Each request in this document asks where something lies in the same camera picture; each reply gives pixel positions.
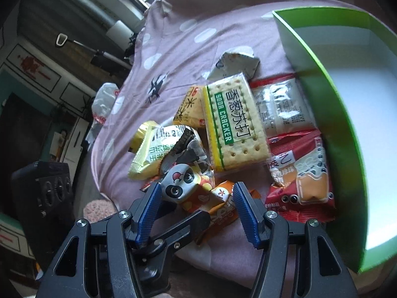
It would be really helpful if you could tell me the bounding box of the panda snack packet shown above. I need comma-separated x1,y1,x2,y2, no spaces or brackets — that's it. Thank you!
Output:
160,163,214,213

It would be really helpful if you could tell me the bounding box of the silver foil snack packet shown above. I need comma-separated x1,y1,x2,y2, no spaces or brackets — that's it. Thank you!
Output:
207,52,260,81

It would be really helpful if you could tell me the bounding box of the yellow black snack packet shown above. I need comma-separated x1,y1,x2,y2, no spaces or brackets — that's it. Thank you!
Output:
159,126,215,182

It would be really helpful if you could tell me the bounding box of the red bubble tea snack packet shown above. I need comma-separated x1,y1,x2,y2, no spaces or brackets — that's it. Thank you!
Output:
265,129,336,223

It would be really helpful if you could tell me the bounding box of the orange snack packet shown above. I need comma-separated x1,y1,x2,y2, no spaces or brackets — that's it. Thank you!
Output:
195,179,261,246

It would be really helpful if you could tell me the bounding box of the pale yellow snack packet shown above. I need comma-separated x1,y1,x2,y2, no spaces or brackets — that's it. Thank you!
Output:
128,120,186,180

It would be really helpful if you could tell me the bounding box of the soda cracker packet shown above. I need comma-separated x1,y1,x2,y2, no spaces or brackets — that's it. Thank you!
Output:
201,73,270,173

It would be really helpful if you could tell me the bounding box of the yellow rice cracker packet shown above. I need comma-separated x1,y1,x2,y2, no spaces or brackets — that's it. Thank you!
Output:
173,85,205,128

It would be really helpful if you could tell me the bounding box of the white red-edged snack packet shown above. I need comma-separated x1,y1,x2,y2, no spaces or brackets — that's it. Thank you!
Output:
249,73,316,138

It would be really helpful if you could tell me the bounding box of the white red plastic bag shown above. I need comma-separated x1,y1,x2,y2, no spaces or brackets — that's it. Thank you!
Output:
85,83,119,145

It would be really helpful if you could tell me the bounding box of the stick vacuum cleaner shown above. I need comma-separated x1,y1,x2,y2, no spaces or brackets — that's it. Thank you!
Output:
55,33,132,70

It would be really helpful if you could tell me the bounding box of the green cardboard box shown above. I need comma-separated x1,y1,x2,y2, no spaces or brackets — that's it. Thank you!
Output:
273,7,396,272

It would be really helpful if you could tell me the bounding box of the pink polka dot bedsheet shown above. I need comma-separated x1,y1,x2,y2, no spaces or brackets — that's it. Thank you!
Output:
91,0,388,287

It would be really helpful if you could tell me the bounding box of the black camera device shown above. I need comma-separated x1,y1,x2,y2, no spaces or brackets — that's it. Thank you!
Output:
11,161,75,260

